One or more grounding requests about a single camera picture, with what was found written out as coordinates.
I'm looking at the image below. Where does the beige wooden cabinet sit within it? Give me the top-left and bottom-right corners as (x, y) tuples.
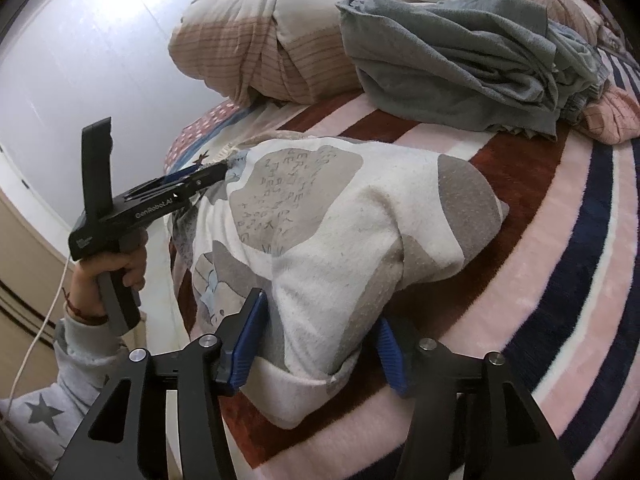
(0, 145), (76, 361)

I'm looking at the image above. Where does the pink checked garment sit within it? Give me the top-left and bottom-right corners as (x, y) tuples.
(582, 85), (640, 146)

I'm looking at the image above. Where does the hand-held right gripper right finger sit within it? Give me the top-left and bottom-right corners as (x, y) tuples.
(375, 317), (576, 480)

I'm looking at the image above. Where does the pink striped quilt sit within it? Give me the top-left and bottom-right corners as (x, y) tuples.
(167, 0), (621, 108)

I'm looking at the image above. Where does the pink navy striped blanket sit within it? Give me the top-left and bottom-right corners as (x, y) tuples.
(165, 40), (640, 480)

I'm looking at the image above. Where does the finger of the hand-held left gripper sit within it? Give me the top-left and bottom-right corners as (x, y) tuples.
(162, 161), (230, 193)

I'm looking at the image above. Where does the light grey garment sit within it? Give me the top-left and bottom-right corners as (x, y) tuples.
(545, 20), (608, 126)

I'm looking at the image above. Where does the person's left forearm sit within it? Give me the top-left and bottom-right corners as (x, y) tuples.
(0, 317), (131, 471)

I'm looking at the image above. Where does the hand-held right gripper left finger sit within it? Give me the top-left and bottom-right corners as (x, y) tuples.
(50, 287), (268, 480)

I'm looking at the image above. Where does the white cable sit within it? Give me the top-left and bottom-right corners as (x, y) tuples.
(0, 255), (71, 431)

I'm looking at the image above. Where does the patterned bed sheet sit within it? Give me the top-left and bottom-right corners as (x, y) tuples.
(162, 99), (251, 171)

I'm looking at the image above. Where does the person's left hand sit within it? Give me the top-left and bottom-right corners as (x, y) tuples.
(64, 242), (149, 323)

